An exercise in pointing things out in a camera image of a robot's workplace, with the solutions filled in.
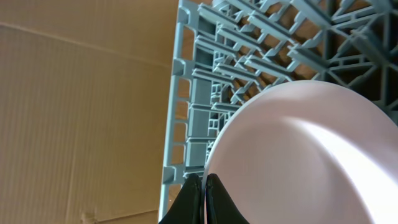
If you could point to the brown cardboard sheet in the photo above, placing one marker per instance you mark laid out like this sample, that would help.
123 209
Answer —
84 94

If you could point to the white pink bowl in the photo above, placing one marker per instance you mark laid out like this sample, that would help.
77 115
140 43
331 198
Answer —
309 152

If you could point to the grey plastic dishwasher rack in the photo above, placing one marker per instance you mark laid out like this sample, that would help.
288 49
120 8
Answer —
227 50

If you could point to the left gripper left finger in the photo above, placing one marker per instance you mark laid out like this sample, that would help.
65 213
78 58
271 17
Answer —
186 207

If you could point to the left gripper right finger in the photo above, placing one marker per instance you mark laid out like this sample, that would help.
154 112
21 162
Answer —
220 208

